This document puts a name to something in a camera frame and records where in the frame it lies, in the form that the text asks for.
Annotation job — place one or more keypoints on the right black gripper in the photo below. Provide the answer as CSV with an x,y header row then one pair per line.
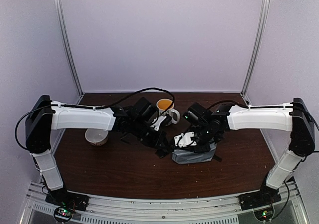
x,y
206,148

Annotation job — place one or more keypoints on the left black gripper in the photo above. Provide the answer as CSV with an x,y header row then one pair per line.
x,y
161,136

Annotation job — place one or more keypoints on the grey zipper pouch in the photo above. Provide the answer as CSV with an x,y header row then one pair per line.
x,y
183,157

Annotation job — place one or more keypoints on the black comb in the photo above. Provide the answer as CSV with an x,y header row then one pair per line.
x,y
218,159

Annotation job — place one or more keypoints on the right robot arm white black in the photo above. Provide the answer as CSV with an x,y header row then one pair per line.
x,y
207,126

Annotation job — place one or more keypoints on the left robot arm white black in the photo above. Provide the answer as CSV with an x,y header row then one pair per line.
x,y
48,115

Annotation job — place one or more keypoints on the black clipper guard attachment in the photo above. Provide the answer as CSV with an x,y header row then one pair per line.
x,y
161,153

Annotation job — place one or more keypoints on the floral ceramic mug yellow inside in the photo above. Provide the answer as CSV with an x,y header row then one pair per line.
x,y
166,107

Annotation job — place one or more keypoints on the white ceramic bowl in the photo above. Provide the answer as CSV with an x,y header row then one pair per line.
x,y
96,137

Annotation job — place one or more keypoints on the right circuit board with leds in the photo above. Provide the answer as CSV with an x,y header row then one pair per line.
x,y
264,214

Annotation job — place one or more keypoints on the circuit board with leds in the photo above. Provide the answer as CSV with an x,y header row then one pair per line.
x,y
264,214
62,214

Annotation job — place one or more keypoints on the left circuit board with leds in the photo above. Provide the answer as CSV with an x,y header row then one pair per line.
x,y
62,214

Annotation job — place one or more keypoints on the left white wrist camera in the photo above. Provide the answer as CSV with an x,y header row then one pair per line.
x,y
157,122

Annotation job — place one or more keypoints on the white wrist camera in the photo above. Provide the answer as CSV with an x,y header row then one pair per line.
x,y
185,140
157,122

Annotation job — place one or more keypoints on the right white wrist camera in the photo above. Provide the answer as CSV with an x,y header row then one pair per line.
x,y
185,140

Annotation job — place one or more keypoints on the front aluminium rail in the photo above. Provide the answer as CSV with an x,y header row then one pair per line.
x,y
224,209

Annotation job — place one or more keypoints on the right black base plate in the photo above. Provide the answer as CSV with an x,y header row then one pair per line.
x,y
258,199

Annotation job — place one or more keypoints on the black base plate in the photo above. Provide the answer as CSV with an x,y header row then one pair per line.
x,y
74,201
258,199

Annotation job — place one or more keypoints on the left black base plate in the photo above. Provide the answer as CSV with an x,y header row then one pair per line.
x,y
74,201

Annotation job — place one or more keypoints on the right aluminium frame post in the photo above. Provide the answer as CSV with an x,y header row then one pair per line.
x,y
265,5

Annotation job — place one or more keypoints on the aluminium frame post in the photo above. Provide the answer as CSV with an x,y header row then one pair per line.
x,y
67,47
265,5

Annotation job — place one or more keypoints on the left aluminium frame post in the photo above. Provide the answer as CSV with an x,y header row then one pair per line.
x,y
67,47

